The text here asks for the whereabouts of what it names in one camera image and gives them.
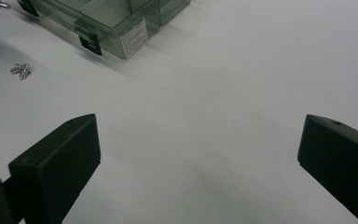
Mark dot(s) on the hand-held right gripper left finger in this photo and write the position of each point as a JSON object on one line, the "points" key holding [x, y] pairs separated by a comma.
{"points": [[56, 168]]}

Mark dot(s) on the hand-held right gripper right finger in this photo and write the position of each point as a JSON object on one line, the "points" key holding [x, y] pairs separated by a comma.
{"points": [[338, 158]]}

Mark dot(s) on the small single silver screw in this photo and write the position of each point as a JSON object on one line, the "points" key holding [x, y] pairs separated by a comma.
{"points": [[1, 4]]}

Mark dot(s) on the pile of silver screws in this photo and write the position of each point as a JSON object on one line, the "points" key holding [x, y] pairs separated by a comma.
{"points": [[23, 71]]}

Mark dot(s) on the translucent grey compartment box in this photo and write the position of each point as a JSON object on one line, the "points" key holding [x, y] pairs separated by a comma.
{"points": [[105, 18]]}

